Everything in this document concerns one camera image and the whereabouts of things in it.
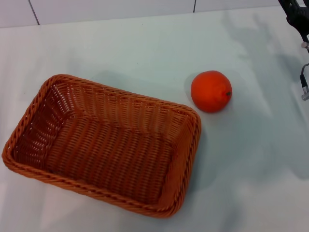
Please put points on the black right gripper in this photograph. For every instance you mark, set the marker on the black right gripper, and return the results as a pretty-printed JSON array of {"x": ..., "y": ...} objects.
[{"x": 298, "y": 17}]

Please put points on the orange fruit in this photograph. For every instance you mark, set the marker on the orange fruit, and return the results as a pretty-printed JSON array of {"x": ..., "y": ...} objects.
[{"x": 210, "y": 93}]

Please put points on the orange woven plastic basket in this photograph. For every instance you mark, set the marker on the orange woven plastic basket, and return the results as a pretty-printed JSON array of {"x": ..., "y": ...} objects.
[{"x": 108, "y": 145}]

